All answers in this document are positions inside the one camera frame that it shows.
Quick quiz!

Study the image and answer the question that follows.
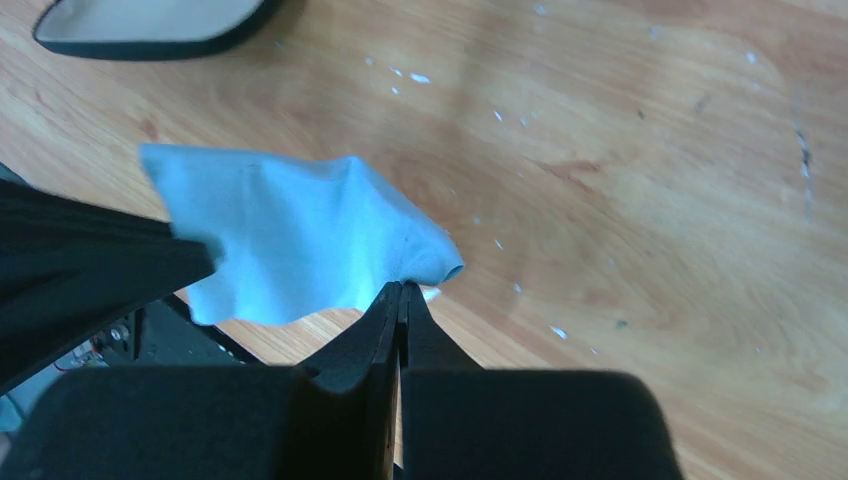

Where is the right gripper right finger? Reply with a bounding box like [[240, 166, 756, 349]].
[[399, 284, 682, 479]]

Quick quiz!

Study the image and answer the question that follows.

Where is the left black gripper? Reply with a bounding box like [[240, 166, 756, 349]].
[[1, 180, 215, 391]]

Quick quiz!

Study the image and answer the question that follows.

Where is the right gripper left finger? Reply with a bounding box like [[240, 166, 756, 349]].
[[1, 282, 403, 479]]

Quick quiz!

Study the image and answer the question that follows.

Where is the light blue cleaning cloth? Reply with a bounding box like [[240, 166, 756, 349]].
[[139, 144, 464, 326]]

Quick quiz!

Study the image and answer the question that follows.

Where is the black sunglasses case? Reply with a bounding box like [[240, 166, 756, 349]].
[[32, 0, 282, 62]]

